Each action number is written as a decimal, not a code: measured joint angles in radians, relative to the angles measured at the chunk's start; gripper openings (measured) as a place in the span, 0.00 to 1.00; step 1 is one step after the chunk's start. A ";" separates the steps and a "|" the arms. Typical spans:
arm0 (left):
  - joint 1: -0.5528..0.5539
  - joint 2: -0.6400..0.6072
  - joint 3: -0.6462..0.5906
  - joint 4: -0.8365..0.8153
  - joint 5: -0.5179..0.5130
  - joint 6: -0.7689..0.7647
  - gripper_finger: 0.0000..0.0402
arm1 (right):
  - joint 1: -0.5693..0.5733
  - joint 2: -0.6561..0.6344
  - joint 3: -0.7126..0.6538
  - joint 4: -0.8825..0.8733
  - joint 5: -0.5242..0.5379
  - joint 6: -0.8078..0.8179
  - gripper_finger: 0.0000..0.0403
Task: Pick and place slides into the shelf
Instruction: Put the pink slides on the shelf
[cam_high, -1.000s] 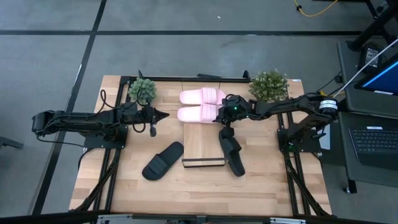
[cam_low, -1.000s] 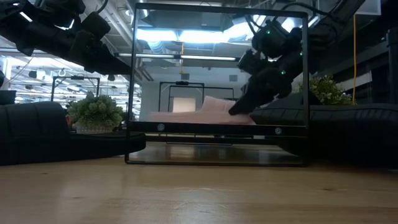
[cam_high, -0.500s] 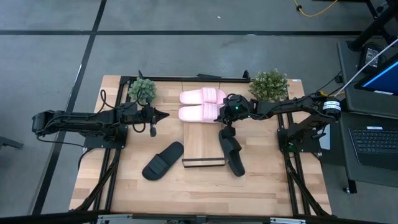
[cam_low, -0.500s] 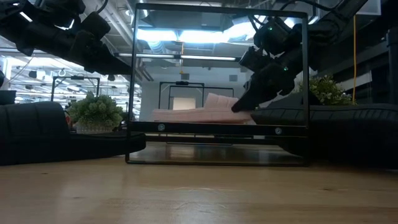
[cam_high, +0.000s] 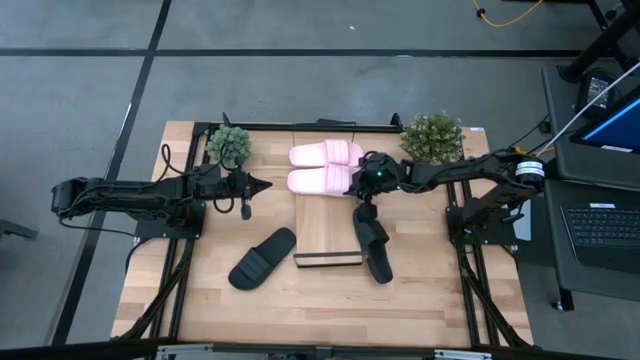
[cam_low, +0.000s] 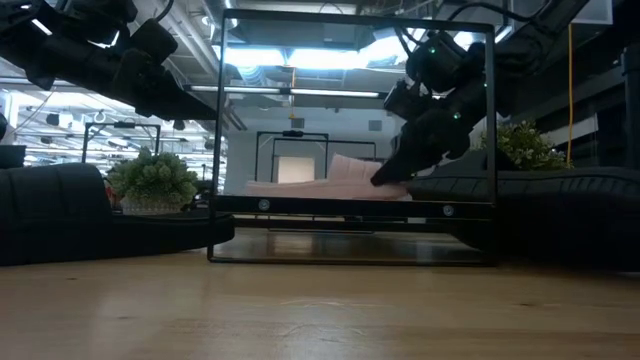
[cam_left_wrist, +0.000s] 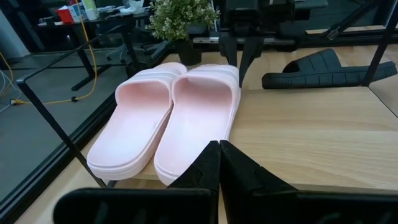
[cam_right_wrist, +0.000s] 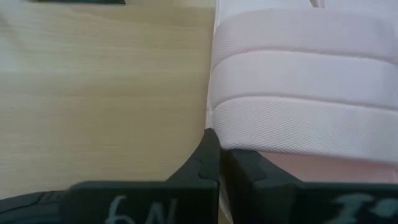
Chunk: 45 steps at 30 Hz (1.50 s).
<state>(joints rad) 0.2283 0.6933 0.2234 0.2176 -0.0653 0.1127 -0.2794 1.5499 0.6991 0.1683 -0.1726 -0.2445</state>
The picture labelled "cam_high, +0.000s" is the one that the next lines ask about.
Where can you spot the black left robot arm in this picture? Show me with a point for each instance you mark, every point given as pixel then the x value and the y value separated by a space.
pixel 125 192

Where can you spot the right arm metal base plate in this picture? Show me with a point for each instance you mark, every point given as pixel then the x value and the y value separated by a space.
pixel 492 235

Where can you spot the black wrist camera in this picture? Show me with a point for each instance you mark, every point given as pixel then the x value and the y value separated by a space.
pixel 382 170
pixel 210 170

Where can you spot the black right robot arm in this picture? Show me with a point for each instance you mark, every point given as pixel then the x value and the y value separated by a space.
pixel 465 170

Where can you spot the grey stand foot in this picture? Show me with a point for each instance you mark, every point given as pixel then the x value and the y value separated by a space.
pixel 15 230

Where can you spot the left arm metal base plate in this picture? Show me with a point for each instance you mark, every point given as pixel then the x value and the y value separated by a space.
pixel 150 227

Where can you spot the black rubber slide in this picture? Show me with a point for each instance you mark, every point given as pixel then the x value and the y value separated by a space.
pixel 260 260
pixel 377 255

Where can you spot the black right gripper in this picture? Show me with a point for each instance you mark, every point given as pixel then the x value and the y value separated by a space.
pixel 359 187

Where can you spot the black desk caster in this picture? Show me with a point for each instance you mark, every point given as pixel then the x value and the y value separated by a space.
pixel 564 300

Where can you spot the pink rubber slide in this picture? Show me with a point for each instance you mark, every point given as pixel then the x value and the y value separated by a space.
pixel 320 154
pixel 315 181

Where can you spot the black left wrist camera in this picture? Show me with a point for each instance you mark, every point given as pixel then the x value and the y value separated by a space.
pixel 210 170

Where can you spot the small green plant white pot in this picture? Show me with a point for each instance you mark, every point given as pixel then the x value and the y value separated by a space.
pixel 229 145

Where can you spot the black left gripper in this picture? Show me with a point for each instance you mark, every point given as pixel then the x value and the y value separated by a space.
pixel 230 186

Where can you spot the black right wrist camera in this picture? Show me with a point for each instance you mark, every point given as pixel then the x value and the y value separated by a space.
pixel 382 170

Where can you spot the black stand leg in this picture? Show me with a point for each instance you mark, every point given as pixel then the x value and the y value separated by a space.
pixel 595 50

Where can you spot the silver metal bracket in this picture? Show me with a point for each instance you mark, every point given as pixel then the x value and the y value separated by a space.
pixel 462 355
pixel 185 351

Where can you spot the black aluminium frame rail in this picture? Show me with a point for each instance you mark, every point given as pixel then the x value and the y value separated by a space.
pixel 75 350
pixel 466 195
pixel 192 150
pixel 280 127

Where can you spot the monitor with blue screen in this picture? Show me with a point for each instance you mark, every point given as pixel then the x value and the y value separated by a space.
pixel 615 127

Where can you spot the large flowering plant dark pot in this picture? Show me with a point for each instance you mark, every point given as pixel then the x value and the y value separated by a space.
pixel 432 137

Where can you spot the dark grey side desk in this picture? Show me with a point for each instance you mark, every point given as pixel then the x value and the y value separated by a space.
pixel 555 225

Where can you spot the black power adapter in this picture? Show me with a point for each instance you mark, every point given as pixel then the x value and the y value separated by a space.
pixel 595 85

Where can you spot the black metal wooden shelf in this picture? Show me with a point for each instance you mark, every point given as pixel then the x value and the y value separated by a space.
pixel 327 225

